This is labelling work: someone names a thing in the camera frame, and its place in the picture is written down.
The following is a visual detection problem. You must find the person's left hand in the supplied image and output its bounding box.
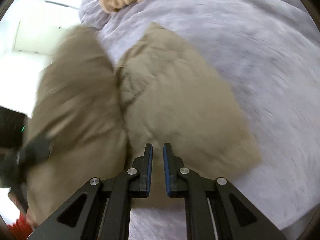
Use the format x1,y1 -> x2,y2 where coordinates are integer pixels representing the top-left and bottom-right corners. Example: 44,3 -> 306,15
8,192 -> 37,229

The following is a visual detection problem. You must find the lavender fuzzy bed blanket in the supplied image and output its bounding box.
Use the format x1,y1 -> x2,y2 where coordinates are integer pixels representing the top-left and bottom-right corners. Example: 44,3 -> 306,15
80,0 -> 319,239

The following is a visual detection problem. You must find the khaki quilted puffer jacket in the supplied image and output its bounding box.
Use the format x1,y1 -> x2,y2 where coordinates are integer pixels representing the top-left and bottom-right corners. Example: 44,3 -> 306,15
27,23 -> 260,224

